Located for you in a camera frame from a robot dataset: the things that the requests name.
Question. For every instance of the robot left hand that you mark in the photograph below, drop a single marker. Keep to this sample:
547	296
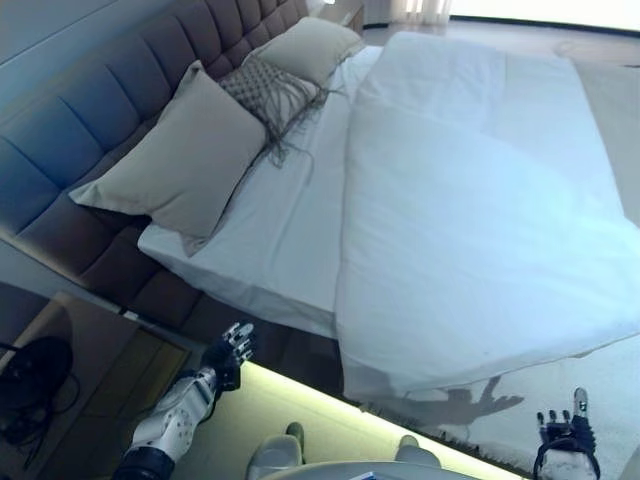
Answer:
220	355

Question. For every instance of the white duvet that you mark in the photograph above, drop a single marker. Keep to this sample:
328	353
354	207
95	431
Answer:
475	200

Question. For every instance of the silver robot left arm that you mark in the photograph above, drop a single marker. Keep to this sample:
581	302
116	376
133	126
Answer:
170	420

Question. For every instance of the white fitted bed sheet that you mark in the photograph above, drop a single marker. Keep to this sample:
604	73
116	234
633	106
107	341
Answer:
280	235

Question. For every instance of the silver robot left leg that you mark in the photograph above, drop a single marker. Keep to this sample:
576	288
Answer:
275	455

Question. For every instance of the silver robot leg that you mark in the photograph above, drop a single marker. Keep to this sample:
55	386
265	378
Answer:
275	455
415	450

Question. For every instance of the wooden nightstand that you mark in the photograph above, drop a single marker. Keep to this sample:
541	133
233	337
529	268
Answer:
100	360

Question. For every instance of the large beige pillow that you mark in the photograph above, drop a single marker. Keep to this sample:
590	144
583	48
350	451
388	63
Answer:
185	160
310	47

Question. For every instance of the silver robot right leg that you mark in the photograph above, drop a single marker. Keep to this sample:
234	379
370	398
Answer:
415	450

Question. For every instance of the grey macrame fringed cushion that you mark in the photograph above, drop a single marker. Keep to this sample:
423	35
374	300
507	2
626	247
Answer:
265	87

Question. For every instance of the brown tufted headboard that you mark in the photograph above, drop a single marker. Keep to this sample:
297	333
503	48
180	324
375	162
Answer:
75	110

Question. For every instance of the sheer white curtain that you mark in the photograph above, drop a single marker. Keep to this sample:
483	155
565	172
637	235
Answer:
420	10

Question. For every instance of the brown upholstered bed frame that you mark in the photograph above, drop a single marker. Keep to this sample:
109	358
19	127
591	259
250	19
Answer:
280	340

